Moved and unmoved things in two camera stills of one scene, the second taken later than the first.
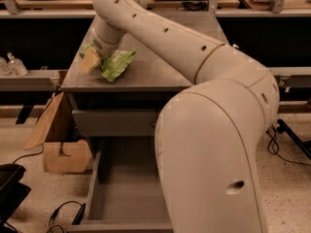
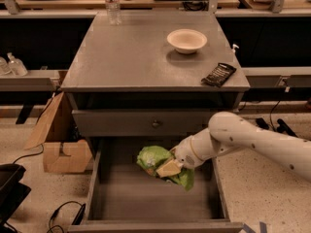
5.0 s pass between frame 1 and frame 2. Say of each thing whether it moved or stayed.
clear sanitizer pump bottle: stayed
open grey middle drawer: stayed
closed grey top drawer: stayed
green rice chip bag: moved
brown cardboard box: stayed
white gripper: moved
